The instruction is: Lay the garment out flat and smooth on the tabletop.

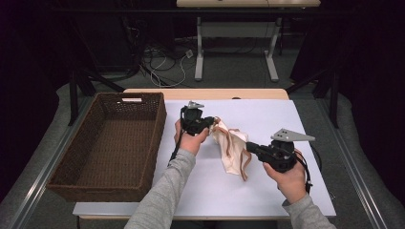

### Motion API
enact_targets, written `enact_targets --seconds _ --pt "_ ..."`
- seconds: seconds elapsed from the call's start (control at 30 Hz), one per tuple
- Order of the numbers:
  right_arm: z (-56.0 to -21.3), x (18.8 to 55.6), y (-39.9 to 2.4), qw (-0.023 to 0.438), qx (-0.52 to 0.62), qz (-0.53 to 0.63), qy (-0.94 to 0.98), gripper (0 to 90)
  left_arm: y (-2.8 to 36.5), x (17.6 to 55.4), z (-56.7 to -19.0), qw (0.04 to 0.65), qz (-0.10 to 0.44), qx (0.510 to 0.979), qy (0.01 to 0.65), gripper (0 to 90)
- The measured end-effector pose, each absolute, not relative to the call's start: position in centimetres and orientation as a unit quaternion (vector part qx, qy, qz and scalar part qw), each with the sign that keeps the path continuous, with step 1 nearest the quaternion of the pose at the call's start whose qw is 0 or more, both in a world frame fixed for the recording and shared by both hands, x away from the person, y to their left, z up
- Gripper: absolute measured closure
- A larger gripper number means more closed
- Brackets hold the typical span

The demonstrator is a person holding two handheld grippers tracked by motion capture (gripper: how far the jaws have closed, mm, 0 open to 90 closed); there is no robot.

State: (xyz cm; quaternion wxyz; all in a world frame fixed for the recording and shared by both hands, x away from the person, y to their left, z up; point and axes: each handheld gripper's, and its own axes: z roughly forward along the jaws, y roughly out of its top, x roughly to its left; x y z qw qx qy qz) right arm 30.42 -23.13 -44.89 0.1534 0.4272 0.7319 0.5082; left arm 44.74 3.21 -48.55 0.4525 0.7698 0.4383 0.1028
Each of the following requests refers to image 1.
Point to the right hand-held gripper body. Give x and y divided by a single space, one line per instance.
281 156

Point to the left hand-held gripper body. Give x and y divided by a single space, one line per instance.
192 120

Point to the cream baby bodysuit brown trim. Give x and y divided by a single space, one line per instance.
230 149

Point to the brown wicker basket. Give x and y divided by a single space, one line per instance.
111 152

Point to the person's left hand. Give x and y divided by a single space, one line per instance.
189 143

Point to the person's right hand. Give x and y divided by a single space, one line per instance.
289 184

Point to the white table sheet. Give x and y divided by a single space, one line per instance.
207 197

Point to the white plug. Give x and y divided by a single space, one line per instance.
189 53

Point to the black metal stand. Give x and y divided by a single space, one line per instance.
333 95
74 95

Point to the white-legged desk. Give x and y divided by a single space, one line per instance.
235 30

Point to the aluminium floor rail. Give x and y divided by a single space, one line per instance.
353 165
47 165

